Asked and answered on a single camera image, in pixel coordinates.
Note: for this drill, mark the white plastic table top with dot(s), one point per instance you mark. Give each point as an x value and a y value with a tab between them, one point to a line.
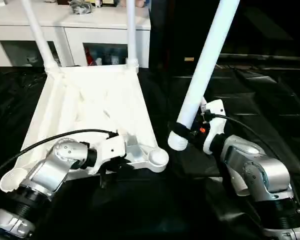
90	100

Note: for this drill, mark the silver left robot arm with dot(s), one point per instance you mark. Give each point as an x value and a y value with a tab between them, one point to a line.
45	165

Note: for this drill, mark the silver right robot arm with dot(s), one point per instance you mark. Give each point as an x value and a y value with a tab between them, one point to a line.
255	170

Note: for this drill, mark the black mat cloth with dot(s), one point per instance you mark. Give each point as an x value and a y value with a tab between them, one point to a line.
252	100

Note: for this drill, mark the small yellow label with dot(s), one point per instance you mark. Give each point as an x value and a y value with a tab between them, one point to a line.
189	59

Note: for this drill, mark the black fabric backdrop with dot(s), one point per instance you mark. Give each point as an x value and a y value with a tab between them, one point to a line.
265	22

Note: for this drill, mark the white glass door cabinet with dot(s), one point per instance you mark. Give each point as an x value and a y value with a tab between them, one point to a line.
77	30

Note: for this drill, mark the dark patterned cabinet-top object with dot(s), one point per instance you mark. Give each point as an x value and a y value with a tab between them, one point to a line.
80	6

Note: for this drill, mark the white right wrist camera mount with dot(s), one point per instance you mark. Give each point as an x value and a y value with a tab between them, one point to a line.
215	117

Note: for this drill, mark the grey metal rail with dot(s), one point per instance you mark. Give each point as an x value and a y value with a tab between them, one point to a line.
265	57

